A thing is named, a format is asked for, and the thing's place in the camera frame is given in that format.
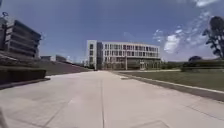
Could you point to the white building with windows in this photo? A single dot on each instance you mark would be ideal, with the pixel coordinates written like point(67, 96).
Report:
point(123, 53)

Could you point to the pale stone slab pavement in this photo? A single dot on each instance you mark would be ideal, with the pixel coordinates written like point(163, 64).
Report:
point(100, 100)

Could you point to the dark sloped embankment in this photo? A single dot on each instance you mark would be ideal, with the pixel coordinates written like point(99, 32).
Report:
point(61, 67)

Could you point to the low distant building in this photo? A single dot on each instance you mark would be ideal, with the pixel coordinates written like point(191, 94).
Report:
point(59, 59)

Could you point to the row of distant trees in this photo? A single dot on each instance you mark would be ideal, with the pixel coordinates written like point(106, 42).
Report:
point(171, 65)

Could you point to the grass lawn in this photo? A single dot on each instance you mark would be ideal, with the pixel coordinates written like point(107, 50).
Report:
point(186, 78)

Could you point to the dark kerb strip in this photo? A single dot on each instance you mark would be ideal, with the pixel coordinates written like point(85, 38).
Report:
point(186, 90)

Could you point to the dark trimmed hedge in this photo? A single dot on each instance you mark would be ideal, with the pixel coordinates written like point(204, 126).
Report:
point(20, 74)

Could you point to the dark layered building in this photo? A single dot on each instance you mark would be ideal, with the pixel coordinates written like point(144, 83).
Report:
point(20, 40)

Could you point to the tall dark tree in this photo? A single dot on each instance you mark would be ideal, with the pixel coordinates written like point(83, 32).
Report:
point(216, 36)

